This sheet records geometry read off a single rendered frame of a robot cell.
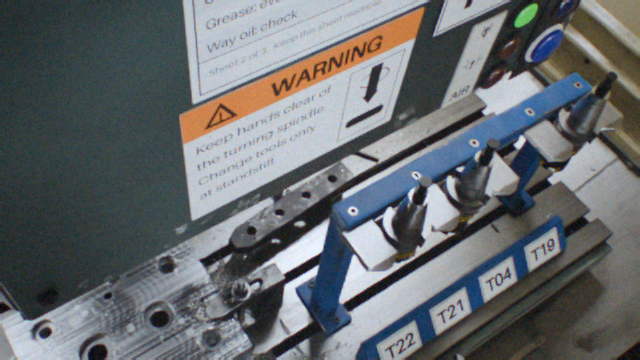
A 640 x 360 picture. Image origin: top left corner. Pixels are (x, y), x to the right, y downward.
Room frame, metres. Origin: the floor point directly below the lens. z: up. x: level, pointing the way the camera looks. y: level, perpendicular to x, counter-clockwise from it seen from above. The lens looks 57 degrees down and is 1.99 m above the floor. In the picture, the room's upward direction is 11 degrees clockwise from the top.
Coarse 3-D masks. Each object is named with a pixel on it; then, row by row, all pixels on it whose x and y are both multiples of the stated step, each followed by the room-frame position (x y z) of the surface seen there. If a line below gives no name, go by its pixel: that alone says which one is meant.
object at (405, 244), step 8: (384, 216) 0.45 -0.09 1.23; (384, 224) 0.44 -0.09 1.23; (384, 232) 0.43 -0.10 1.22; (392, 232) 0.43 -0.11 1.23; (424, 232) 0.44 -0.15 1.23; (392, 240) 0.42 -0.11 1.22; (400, 240) 0.42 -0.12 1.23; (408, 240) 0.42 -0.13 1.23; (416, 240) 0.43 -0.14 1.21; (424, 240) 0.43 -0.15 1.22; (400, 248) 0.42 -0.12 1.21; (408, 248) 0.42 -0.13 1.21
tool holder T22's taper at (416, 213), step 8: (408, 200) 0.44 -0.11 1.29; (400, 208) 0.45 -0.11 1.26; (408, 208) 0.44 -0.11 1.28; (416, 208) 0.44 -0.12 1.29; (424, 208) 0.44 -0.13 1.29; (392, 216) 0.45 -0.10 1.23; (400, 216) 0.44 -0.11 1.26; (408, 216) 0.43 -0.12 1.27; (416, 216) 0.43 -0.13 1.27; (424, 216) 0.44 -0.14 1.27; (392, 224) 0.44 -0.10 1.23; (400, 224) 0.43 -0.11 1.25; (408, 224) 0.43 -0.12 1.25; (416, 224) 0.43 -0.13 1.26; (424, 224) 0.44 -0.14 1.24; (400, 232) 0.43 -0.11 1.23; (408, 232) 0.43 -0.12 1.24; (416, 232) 0.43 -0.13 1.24
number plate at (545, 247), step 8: (552, 232) 0.65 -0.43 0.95; (536, 240) 0.62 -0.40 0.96; (544, 240) 0.63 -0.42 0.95; (552, 240) 0.64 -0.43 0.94; (528, 248) 0.61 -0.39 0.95; (536, 248) 0.61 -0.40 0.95; (544, 248) 0.62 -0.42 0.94; (552, 248) 0.63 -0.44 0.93; (528, 256) 0.60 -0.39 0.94; (536, 256) 0.60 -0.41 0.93; (544, 256) 0.61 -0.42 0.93; (552, 256) 0.62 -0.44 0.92; (528, 264) 0.59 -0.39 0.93; (536, 264) 0.59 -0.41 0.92
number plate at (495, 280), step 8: (504, 264) 0.57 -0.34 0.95; (512, 264) 0.57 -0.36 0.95; (488, 272) 0.54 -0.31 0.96; (496, 272) 0.55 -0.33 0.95; (504, 272) 0.56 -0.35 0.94; (512, 272) 0.56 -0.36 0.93; (480, 280) 0.53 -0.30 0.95; (488, 280) 0.53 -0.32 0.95; (496, 280) 0.54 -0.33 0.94; (504, 280) 0.55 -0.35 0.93; (512, 280) 0.55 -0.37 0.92; (488, 288) 0.52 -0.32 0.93; (496, 288) 0.53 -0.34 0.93; (504, 288) 0.54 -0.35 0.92; (488, 296) 0.51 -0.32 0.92
